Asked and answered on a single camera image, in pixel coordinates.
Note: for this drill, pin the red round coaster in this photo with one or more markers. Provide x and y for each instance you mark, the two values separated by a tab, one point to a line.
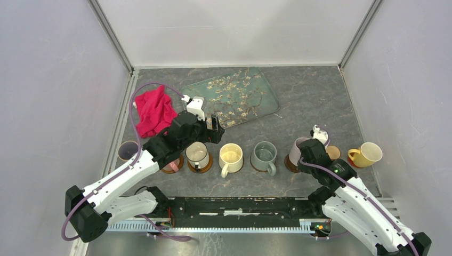
351	162

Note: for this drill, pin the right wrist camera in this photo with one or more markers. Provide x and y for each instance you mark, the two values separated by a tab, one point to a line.
320	134

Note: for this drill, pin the small orange cup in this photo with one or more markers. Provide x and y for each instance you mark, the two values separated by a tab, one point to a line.
333	152

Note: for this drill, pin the cream mug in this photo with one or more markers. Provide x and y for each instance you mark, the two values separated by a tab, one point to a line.
231	159

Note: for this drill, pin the lilac mug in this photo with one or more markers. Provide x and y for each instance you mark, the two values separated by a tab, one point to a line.
295	154

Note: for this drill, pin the pink mug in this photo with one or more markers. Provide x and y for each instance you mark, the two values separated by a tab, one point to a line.
172	167

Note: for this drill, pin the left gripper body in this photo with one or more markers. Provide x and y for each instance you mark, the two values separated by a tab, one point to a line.
202	133

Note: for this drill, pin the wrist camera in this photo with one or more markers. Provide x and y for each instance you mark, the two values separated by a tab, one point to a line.
195	106
320	134

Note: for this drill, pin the dark walnut coaster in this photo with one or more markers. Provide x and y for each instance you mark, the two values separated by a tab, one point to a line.
290	166

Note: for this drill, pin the yellow mug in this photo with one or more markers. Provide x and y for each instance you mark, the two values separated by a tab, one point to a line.
366	155

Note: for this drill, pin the beige pink-handled mug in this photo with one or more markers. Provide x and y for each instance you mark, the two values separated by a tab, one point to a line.
127	150

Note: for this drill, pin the wooden coaster three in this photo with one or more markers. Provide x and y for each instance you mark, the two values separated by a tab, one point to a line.
181	158

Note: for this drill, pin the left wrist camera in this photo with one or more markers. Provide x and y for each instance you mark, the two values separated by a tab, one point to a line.
195	106

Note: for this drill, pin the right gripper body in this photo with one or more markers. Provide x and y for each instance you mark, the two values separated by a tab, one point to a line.
307	170

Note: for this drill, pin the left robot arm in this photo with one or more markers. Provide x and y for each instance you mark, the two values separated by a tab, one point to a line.
93	209

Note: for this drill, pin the red cloth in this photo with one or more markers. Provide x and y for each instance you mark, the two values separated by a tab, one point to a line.
155	112

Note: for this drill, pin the white black-rimmed mug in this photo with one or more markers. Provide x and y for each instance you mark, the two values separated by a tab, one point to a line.
196	151

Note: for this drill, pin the green mug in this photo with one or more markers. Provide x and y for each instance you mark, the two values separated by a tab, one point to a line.
263	157

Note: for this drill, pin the wooden coaster one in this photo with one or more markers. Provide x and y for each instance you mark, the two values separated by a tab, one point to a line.
201	166

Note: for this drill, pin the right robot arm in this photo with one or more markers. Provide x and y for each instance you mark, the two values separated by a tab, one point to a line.
343	197

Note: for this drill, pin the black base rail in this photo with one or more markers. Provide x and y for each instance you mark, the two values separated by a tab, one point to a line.
237	212

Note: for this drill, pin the floral serving tray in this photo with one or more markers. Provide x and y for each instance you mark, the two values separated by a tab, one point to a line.
236	97

